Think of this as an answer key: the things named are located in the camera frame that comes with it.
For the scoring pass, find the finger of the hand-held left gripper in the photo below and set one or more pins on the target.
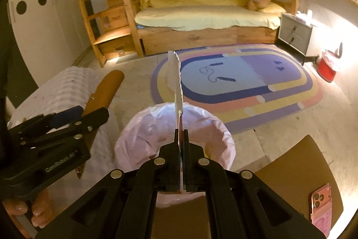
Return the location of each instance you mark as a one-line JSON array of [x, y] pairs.
[[92, 118], [68, 115]]

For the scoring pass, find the person's left hand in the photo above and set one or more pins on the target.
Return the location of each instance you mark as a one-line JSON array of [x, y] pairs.
[[36, 211]]

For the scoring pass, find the wooden bunk bed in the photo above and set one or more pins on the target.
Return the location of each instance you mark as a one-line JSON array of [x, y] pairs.
[[201, 31]]

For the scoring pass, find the bin with pink liner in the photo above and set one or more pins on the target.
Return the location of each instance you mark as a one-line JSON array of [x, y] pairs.
[[156, 129]]

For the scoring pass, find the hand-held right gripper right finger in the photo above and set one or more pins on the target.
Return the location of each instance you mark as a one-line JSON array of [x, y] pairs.
[[188, 169]]

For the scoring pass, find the wooden bunk bed stairs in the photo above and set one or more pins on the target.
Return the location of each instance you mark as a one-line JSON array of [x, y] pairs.
[[114, 17]]

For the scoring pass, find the pastel oval rug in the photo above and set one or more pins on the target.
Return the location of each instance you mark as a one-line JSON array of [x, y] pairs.
[[251, 93]]

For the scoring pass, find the red bin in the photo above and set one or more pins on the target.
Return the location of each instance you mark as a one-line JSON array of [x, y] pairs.
[[327, 69]]

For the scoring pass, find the pink plush toy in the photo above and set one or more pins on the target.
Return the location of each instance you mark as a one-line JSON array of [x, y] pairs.
[[260, 2]]

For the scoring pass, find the white door with round holes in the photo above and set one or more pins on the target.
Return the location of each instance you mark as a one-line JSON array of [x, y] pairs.
[[47, 17]]

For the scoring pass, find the phone with pink case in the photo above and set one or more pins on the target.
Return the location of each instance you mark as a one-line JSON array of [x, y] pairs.
[[321, 202]]

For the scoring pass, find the white torn paper strip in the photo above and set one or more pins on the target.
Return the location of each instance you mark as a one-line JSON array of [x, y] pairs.
[[174, 79]]

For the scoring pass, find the pale yellow bed sheet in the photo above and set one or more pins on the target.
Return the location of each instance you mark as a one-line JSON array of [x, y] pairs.
[[204, 17]]

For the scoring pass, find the checkered padded seat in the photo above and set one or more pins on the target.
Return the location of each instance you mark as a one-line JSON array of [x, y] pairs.
[[56, 87]]

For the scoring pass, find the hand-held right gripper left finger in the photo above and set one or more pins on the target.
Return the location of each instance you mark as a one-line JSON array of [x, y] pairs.
[[174, 169]]

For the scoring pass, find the brown tube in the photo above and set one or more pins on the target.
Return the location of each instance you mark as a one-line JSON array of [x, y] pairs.
[[107, 87]]

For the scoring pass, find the grey nightstand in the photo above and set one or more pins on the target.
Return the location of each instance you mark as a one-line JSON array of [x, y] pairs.
[[295, 33]]

